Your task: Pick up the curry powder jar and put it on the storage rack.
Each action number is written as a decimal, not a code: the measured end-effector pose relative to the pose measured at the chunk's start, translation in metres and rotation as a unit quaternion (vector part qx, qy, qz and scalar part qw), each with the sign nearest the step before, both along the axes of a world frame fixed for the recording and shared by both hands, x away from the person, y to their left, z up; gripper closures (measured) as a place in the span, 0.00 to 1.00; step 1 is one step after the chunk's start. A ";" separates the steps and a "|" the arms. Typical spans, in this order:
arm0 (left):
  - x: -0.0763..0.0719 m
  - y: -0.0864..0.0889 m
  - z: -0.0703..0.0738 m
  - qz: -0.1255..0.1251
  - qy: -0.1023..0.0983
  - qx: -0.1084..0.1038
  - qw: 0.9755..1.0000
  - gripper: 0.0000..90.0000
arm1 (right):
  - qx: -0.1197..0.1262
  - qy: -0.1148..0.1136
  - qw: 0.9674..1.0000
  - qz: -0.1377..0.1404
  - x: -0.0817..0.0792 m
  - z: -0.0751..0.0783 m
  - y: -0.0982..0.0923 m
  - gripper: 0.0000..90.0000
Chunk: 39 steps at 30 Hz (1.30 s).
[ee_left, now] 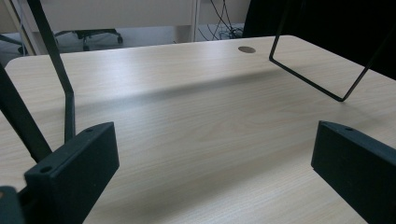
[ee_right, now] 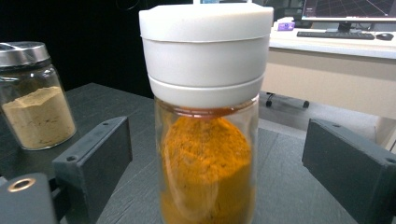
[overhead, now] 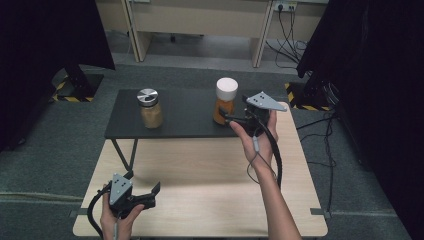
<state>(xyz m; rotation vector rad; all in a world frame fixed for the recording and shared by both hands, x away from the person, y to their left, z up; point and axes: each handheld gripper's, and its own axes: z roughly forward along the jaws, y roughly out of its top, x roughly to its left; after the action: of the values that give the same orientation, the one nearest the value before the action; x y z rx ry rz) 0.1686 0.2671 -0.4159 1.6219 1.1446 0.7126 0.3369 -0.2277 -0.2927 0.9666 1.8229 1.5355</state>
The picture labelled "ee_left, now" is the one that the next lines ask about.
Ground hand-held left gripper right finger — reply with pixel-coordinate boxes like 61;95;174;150
310;120;396;224

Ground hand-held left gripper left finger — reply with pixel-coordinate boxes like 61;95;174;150
23;121;120;224

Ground black metal shelf riser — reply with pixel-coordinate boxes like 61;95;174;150
0;0;396;163

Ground black office chair base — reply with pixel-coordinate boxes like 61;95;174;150
53;28;124;51

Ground black cables under desk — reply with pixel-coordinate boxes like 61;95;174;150
199;0;245;42

